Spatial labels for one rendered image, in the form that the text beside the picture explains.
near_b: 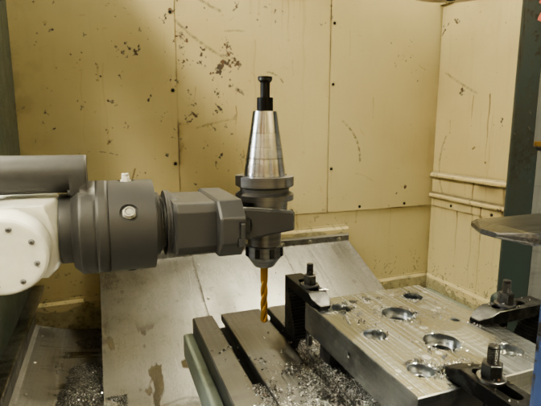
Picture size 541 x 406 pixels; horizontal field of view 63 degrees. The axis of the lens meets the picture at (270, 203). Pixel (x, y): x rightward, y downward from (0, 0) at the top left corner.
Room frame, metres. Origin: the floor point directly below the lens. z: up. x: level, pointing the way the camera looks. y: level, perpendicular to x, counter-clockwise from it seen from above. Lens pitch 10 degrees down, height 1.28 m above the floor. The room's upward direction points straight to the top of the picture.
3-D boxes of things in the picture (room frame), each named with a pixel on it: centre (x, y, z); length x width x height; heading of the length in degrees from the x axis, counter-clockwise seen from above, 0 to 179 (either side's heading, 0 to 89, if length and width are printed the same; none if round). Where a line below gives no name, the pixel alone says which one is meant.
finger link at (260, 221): (0.44, 0.00, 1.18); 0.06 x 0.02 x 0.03; 110
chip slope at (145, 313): (1.19, 0.00, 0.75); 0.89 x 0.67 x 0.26; 110
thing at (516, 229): (0.29, -0.17, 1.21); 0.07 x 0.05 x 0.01; 110
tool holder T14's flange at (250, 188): (0.48, 0.01, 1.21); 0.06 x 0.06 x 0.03
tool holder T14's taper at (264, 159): (0.48, 0.01, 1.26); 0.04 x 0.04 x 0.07
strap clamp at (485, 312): (0.65, -0.36, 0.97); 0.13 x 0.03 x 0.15; 110
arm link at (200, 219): (0.44, 0.10, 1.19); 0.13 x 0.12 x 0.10; 20
